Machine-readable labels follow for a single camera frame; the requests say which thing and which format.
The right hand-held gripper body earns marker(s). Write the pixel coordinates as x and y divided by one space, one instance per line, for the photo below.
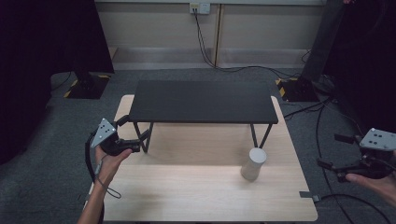
378 155

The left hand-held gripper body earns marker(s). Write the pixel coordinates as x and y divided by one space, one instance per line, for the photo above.
107 141

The person's left hand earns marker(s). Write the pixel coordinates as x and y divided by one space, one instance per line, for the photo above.
109 166

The person's right hand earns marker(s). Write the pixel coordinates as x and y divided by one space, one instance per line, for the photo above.
381 188

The black stand with striped base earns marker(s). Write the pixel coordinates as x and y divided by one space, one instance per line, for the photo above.
88 85

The black desk shelf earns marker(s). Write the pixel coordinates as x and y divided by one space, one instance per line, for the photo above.
202 101

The white cup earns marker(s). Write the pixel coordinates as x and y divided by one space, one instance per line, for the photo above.
253 165

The dark curtain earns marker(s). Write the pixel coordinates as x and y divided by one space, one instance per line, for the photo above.
367 62
34 68

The tall black stand striped base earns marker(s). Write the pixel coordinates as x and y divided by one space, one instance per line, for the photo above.
314 56

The white wall socket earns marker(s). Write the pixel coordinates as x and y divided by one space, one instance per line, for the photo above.
200 8

